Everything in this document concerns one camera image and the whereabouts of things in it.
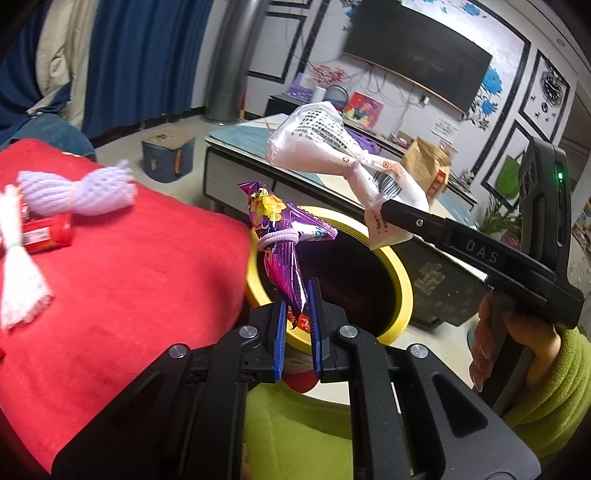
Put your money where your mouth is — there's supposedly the person's right hand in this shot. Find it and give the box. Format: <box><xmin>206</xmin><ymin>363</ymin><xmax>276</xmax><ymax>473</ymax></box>
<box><xmin>468</xmin><ymin>294</ymin><xmax>563</xmax><ymax>393</ymax></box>

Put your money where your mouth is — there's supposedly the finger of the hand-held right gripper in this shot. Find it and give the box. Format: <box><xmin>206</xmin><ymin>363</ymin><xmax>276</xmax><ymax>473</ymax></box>
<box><xmin>379</xmin><ymin>199</ymin><xmax>453</xmax><ymax>249</ymax></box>

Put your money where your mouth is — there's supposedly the white printed plastic bag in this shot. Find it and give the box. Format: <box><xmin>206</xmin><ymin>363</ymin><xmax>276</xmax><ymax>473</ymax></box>
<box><xmin>265</xmin><ymin>102</ymin><xmax>430</xmax><ymax>250</ymax></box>

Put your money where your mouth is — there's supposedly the long red snack packet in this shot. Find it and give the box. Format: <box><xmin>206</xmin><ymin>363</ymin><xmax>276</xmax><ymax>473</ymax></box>
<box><xmin>21</xmin><ymin>213</ymin><xmax>75</xmax><ymax>254</ymax></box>

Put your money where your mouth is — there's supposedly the glass top coffee table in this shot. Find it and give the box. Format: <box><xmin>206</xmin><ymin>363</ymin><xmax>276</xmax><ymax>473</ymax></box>
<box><xmin>203</xmin><ymin>113</ymin><xmax>492</xmax><ymax>329</ymax></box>

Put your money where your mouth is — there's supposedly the beige curtain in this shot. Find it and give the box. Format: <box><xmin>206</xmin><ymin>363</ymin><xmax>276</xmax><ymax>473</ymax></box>
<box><xmin>25</xmin><ymin>0</ymin><xmax>99</xmax><ymax>130</ymax></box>

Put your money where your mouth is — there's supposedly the potted green plant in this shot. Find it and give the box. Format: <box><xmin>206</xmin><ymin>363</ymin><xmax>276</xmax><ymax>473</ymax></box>
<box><xmin>480</xmin><ymin>194</ymin><xmax>522</xmax><ymax>245</ymax></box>

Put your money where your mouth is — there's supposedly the framed wall clock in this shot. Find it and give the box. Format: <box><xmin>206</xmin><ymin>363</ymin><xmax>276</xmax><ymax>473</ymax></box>
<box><xmin>517</xmin><ymin>50</ymin><xmax>571</xmax><ymax>141</ymax></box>

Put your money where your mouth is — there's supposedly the white wall note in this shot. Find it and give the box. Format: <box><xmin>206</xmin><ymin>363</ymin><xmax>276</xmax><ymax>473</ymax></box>
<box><xmin>433</xmin><ymin>115</ymin><xmax>460</xmax><ymax>137</ymax></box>

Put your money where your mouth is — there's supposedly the purple foam fruit net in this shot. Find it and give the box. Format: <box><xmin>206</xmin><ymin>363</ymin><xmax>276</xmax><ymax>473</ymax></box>
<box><xmin>17</xmin><ymin>159</ymin><xmax>138</xmax><ymax>219</ymax></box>

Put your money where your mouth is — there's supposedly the purple snack packet with band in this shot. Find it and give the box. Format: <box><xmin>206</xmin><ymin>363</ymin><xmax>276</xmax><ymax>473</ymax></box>
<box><xmin>236</xmin><ymin>181</ymin><xmax>338</xmax><ymax>330</ymax></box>

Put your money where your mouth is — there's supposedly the blue curtain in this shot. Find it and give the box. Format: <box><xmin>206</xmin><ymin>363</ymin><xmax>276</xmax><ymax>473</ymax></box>
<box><xmin>83</xmin><ymin>0</ymin><xmax>215</xmax><ymax>139</ymax></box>

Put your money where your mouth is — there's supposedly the person's green fleece clothing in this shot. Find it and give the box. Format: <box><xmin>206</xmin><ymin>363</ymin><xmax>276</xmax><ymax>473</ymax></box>
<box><xmin>244</xmin><ymin>382</ymin><xmax>354</xmax><ymax>480</ymax></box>

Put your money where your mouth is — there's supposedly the purple box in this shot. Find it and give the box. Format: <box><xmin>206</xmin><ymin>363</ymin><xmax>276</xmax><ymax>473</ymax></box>
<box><xmin>286</xmin><ymin>73</ymin><xmax>317</xmax><ymax>100</ymax></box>

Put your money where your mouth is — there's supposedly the red floral blanket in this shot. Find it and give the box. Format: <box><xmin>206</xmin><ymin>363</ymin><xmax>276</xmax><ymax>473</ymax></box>
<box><xmin>0</xmin><ymin>138</ymin><xmax>254</xmax><ymax>474</ymax></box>

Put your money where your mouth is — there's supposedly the blue storage box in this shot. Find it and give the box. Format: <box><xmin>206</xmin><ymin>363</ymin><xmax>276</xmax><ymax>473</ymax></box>
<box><xmin>141</xmin><ymin>127</ymin><xmax>197</xmax><ymax>185</ymax></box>

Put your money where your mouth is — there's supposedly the blue flower wall decal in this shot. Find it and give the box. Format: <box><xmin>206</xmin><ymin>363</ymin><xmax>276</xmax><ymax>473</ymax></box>
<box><xmin>462</xmin><ymin>67</ymin><xmax>504</xmax><ymax>131</ymax></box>

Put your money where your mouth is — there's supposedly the yellow rimmed trash bin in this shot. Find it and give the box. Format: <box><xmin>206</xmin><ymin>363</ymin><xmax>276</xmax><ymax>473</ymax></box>
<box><xmin>245</xmin><ymin>206</ymin><xmax>414</xmax><ymax>406</ymax></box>

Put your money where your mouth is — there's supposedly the pale purple hair tie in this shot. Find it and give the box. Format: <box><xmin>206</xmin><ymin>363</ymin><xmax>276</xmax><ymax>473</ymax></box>
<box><xmin>257</xmin><ymin>230</ymin><xmax>302</xmax><ymax>251</ymax></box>

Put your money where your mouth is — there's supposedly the colourful picture box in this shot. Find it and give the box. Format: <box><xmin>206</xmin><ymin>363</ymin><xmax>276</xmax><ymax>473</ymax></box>
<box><xmin>344</xmin><ymin>91</ymin><xmax>384</xmax><ymax>127</ymax></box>

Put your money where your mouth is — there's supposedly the black television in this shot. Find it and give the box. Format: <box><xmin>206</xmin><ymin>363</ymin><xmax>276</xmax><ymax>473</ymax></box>
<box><xmin>344</xmin><ymin>0</ymin><xmax>494</xmax><ymax>114</ymax></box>

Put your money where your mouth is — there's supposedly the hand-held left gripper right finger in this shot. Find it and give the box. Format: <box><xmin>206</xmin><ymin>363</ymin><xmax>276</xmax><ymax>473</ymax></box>
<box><xmin>307</xmin><ymin>277</ymin><xmax>542</xmax><ymax>480</ymax></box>

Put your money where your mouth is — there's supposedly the dark blue cloth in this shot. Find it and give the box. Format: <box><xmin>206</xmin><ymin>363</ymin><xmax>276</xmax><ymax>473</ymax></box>
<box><xmin>0</xmin><ymin>113</ymin><xmax>96</xmax><ymax>161</ymax></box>

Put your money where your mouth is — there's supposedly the person's right forearm green sleeve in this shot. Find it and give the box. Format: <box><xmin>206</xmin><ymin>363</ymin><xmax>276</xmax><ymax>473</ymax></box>
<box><xmin>501</xmin><ymin>329</ymin><xmax>591</xmax><ymax>468</ymax></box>

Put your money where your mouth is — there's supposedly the white foam fruit net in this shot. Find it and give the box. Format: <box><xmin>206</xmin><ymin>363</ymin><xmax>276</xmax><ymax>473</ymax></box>
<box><xmin>0</xmin><ymin>185</ymin><xmax>55</xmax><ymax>330</ymax></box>

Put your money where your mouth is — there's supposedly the brown paper bag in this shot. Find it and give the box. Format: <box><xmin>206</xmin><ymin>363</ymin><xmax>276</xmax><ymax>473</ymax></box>
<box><xmin>401</xmin><ymin>137</ymin><xmax>455</xmax><ymax>210</ymax></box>

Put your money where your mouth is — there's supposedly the black television cabinet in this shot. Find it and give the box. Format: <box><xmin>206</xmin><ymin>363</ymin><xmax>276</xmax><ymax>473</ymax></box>
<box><xmin>265</xmin><ymin>93</ymin><xmax>305</xmax><ymax>118</ymax></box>

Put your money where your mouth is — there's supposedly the silver cylinder appliance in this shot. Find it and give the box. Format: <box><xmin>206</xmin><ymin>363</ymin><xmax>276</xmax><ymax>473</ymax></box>
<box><xmin>202</xmin><ymin>0</ymin><xmax>266</xmax><ymax>124</ymax></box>

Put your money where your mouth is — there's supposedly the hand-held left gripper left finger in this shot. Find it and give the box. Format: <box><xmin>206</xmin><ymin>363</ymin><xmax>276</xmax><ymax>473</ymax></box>
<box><xmin>51</xmin><ymin>298</ymin><xmax>289</xmax><ymax>480</ymax></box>

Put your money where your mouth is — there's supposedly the green bag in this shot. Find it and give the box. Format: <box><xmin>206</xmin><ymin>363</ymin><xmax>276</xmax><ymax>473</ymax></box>
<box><xmin>496</xmin><ymin>154</ymin><xmax>522</xmax><ymax>197</ymax></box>

